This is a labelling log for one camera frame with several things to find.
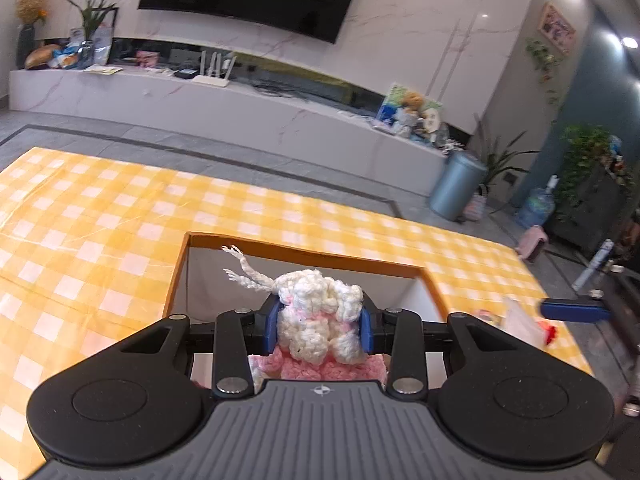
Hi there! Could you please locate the blue water jug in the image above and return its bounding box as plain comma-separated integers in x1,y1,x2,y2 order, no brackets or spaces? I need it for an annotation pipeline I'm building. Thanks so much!
515,175,559,231

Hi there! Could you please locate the green picture board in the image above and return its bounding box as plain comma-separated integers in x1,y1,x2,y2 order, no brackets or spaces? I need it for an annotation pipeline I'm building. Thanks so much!
377,82,444,131

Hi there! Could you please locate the white soft pouch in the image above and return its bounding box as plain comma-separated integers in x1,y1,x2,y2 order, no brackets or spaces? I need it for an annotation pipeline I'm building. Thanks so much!
504,297,547,347

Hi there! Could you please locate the bushy green potted plant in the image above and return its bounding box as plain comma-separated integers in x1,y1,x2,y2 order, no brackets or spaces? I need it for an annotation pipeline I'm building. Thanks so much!
555,122,627,221

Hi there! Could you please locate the pink plastic stool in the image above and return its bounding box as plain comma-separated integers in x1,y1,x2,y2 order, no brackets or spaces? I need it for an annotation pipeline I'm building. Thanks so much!
515,225,550,261

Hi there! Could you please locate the dark cabinet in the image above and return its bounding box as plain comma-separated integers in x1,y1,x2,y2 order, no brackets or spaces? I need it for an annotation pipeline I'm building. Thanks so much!
547,165,640,262

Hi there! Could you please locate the orange-rimmed cardboard box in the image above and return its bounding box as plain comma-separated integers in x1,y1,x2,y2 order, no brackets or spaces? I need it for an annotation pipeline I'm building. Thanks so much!
170,231,449,392

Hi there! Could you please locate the doll with blond hair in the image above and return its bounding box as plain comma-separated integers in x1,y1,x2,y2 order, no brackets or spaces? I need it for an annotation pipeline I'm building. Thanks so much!
395,91,424,139

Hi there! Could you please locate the dark vase with dried flowers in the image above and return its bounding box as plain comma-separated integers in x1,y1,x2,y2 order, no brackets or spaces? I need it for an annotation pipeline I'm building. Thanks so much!
14,0,51,69

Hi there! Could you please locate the white cylindrical tube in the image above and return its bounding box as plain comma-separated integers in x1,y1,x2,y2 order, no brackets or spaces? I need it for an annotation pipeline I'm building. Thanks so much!
572,239,616,294

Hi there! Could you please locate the brown bread-shaped cushion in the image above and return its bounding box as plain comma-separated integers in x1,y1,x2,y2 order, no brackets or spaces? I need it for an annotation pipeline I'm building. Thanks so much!
25,45,64,70

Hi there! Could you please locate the grey-blue round trash can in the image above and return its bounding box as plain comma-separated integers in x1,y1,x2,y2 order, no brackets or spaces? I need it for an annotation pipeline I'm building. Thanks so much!
429,150,489,222

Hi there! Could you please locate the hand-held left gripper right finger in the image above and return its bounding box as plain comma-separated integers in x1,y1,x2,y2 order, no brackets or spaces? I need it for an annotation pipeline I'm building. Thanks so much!
359,300,523,396

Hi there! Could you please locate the yellow checkered cloth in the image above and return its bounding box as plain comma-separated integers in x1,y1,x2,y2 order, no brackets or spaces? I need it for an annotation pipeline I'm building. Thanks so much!
0,146,594,476

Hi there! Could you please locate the white router with antennas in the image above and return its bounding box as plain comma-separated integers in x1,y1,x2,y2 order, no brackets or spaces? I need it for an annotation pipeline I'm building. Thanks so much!
192,51,237,87

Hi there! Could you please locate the framed wall picture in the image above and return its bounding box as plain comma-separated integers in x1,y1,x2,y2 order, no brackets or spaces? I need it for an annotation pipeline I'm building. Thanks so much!
537,2,577,55

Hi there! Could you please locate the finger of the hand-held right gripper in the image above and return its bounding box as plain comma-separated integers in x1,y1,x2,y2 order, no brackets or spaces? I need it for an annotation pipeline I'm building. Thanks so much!
541,290,612,322

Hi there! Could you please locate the blue snack bag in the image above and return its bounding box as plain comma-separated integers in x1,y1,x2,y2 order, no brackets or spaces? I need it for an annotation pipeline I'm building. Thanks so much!
50,45,81,69

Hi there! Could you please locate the potted long-leaf plant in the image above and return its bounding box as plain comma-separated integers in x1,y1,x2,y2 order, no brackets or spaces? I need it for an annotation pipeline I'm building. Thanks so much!
472,115,539,196

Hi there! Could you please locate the hanging vine plant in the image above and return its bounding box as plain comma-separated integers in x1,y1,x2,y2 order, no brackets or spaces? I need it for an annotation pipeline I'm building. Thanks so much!
525,37,564,106

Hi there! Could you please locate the white and pink crochet doll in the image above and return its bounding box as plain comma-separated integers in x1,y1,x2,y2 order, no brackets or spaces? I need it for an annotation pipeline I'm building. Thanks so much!
222,245,391,393

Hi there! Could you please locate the white marble television console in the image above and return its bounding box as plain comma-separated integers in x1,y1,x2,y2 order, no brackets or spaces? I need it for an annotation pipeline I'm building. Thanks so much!
9,62,448,197

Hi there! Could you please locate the green plant in glass vase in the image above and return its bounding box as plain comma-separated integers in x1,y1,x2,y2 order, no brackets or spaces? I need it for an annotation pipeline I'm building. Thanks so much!
67,0,135,69

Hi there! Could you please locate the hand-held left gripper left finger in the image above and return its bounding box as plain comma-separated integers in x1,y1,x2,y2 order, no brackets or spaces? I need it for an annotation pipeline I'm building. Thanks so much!
116,294,282,395

